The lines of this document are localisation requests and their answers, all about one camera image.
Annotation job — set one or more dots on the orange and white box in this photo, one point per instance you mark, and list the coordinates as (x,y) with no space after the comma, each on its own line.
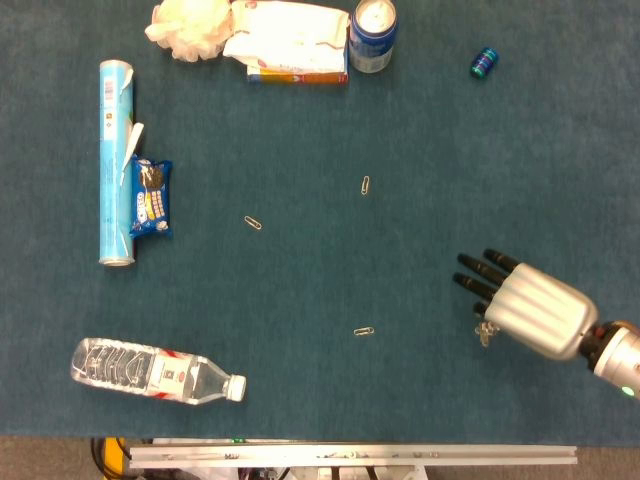
(300,78)

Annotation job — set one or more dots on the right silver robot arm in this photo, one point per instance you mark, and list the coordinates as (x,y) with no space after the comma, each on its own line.
(620,362)

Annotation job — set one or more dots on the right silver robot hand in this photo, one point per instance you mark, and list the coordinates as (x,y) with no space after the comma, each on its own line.
(540,315)

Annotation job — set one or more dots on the white tissue pack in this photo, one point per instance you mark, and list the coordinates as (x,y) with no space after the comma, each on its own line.
(287,37)

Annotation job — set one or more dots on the white mesh bath pouf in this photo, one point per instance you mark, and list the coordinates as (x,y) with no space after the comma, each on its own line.
(190,27)

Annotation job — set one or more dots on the blue soda can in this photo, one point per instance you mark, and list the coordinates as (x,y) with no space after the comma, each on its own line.
(372,42)

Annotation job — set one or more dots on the blue Oreo cookie pack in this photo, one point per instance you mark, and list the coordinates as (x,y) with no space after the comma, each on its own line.
(150,197)

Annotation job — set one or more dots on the aluminium profile rail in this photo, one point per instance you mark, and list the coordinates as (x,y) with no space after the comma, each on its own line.
(350,455)

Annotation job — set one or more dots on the small blue green cylinder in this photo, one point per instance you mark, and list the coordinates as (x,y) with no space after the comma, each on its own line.
(484,62)

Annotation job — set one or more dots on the clear plastic water bottle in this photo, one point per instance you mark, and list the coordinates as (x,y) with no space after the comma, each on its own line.
(150,371)

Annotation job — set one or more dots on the light blue wrap roll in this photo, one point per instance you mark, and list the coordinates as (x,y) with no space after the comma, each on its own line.
(114,165)

